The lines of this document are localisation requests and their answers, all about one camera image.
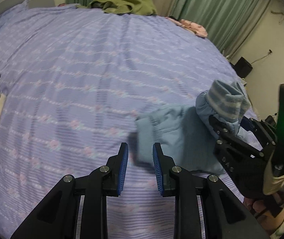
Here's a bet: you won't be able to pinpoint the olive green garment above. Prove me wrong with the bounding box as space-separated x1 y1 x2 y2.
77 0 158 16

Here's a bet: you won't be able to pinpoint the black speaker box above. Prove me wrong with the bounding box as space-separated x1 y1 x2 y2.
233 57 253 78

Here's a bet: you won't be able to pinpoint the pink floral garment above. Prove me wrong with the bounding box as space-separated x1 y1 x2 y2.
166 17 208 38

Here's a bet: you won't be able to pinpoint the purple floral bed sheet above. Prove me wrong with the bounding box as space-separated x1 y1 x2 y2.
0 4 237 238

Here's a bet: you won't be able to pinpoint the black wall cable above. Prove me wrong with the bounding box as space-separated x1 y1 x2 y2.
250 49 273 65

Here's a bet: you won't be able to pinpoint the person's right hand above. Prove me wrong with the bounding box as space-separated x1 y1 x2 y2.
243 197 284 234

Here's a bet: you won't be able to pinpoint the green curtain right panel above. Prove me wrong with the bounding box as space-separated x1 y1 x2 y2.
169 0 272 58

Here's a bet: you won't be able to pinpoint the light blue padded pants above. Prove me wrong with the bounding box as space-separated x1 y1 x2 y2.
135 80 251 175

